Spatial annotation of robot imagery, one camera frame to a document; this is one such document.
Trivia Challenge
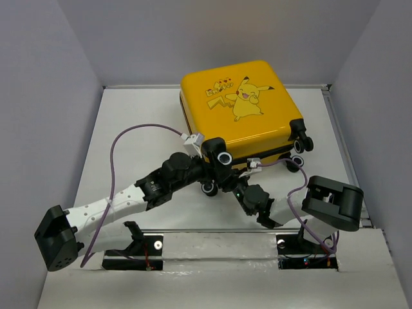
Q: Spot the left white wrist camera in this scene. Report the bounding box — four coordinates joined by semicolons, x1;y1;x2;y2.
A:
180;133;205;158

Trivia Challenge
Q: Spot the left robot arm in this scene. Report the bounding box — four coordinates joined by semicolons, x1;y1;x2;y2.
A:
34;150;232;272

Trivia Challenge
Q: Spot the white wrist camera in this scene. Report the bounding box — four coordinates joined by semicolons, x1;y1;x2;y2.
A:
180;133;205;158
247;158;262;175

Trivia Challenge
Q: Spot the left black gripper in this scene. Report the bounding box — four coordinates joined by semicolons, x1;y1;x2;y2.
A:
170;150;234;192

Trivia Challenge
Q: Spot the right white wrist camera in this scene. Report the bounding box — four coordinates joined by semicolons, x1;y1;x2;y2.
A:
247;158;262;175

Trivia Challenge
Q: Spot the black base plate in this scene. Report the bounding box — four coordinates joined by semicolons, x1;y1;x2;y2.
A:
276;234;339;270
102;233;164;271

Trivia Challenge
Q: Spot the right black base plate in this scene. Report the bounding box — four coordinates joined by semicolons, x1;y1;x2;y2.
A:
276;234;339;270

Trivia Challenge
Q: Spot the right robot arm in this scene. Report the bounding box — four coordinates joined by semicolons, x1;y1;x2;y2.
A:
221;175;364;254

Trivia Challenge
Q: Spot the yellow hard-shell suitcase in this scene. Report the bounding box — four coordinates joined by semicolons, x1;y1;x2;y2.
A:
180;60;314;173

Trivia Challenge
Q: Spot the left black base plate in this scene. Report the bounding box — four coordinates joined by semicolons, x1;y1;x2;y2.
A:
102;233;164;271

